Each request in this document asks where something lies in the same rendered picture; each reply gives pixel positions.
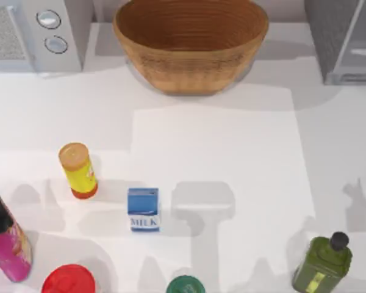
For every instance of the yellow can with orange lid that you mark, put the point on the yellow can with orange lid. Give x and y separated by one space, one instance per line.
79 171

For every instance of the wooden basket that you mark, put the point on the wooden basket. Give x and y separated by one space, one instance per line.
189 45

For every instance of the green bottle with black cap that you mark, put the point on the green bottle with black cap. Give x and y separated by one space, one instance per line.
321 265

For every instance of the blue and white milk carton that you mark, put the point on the blue and white milk carton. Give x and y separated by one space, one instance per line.
144 210

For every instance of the pale microwave oven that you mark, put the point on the pale microwave oven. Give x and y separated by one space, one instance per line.
24 36

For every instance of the round grey microwave knob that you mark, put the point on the round grey microwave knob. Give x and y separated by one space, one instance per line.
56 44
48 19

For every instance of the pink bottle with black cap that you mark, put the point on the pink bottle with black cap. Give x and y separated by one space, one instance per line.
6 244

